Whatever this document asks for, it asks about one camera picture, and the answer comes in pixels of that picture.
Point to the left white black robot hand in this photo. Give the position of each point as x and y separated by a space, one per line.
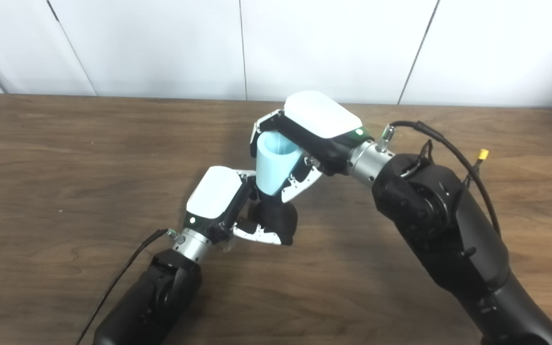
213 191

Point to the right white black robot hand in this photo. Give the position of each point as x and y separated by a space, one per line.
319 115

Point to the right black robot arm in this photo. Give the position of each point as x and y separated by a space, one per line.
448 235

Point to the black flared nozzle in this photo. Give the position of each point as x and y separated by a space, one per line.
278 218

